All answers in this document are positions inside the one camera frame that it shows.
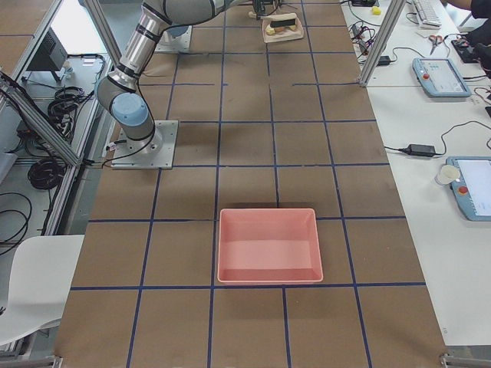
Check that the white keyboard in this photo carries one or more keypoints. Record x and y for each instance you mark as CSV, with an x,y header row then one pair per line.
x,y
426,16

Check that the blue teach pendant far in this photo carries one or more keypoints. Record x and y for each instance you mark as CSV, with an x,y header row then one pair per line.
x,y
439,78

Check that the clear plastic cup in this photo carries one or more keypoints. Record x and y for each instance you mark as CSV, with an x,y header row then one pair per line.
x,y
446,175

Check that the beige dustpan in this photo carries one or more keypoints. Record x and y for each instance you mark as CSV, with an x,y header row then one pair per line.
x,y
284,35

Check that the pink plastic bin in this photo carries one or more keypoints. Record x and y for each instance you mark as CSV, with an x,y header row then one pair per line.
x,y
268,246

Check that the white chair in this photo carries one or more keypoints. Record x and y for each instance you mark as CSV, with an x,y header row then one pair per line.
x,y
41,275

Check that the black control box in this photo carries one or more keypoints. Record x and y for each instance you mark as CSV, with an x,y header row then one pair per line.
x,y
50,56

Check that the red handled scissors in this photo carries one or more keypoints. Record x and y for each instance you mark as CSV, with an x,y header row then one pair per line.
x,y
435,40

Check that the aluminium frame post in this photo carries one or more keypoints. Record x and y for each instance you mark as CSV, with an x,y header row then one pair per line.
x,y
387,26

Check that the black power adapter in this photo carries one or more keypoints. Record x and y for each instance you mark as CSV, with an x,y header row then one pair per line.
x,y
420,150

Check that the blue teach pendant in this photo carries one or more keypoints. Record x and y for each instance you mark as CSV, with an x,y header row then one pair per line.
x,y
439,78
472,189

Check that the beige brush black bristles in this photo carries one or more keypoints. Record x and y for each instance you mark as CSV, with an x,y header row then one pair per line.
x,y
278,22

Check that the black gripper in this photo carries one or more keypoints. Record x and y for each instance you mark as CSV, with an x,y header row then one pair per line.
x,y
263,7

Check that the blue teach pendant near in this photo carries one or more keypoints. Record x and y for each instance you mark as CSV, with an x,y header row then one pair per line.
x,y
472,189

